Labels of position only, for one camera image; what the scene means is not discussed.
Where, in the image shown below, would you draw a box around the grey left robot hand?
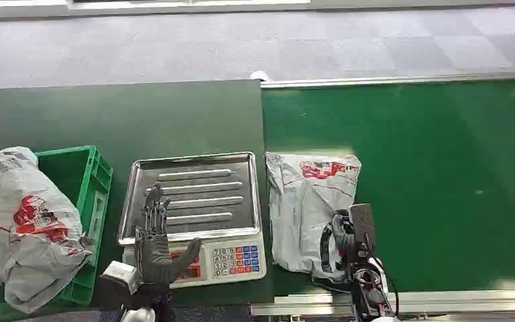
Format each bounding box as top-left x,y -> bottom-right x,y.
133,182 -> 203,286

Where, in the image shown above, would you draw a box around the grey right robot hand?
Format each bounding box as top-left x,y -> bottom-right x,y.
319,209 -> 359,274

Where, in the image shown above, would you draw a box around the grey parcel bag red print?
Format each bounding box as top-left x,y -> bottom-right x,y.
265,152 -> 362,284

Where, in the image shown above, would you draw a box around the electronic weighing scale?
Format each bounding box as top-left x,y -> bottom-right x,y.
117,151 -> 268,289

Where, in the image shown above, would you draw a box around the green plastic crate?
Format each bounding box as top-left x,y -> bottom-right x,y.
0,145 -> 113,322

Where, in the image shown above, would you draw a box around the green conveyor belt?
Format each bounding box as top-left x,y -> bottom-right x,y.
261,70 -> 515,317

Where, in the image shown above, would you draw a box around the large grey parcel bag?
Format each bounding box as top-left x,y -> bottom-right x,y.
0,146 -> 96,315

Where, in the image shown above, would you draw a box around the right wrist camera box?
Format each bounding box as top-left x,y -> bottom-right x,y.
349,203 -> 377,256

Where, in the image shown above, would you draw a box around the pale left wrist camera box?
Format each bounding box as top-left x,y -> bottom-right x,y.
101,260 -> 139,295

